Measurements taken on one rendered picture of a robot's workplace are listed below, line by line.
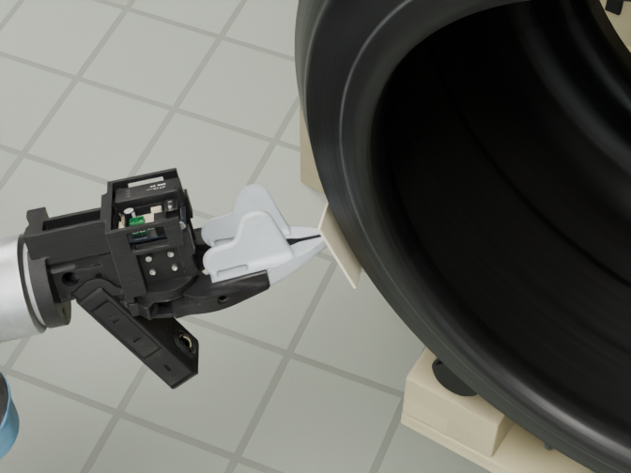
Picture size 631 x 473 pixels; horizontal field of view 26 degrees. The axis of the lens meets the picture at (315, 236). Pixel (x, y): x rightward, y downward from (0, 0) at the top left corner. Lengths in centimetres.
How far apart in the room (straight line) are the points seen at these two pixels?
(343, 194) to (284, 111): 156
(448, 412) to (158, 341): 27
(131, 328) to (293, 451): 110
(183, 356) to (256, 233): 13
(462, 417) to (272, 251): 26
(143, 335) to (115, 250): 9
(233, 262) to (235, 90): 156
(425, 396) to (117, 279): 30
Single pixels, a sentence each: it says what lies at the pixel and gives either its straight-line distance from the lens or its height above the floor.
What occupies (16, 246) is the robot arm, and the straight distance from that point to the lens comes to 100.
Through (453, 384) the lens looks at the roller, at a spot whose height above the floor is 89.
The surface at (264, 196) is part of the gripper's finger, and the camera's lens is 100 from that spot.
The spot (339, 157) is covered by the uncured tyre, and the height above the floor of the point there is 116.
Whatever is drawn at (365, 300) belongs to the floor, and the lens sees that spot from 224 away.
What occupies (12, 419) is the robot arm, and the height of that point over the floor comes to 90.
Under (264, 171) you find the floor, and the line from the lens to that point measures 241.
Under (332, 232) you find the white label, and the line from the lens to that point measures 100.
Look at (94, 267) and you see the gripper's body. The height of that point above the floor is 105.
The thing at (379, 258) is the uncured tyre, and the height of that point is 107.
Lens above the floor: 185
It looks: 53 degrees down
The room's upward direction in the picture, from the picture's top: straight up
